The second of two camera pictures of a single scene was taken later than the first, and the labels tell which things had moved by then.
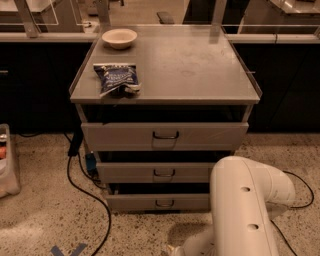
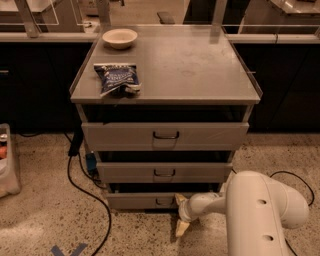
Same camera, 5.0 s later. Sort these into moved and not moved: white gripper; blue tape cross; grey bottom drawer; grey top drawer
Moved: white gripper
Not moved: grey top drawer; blue tape cross; grey bottom drawer
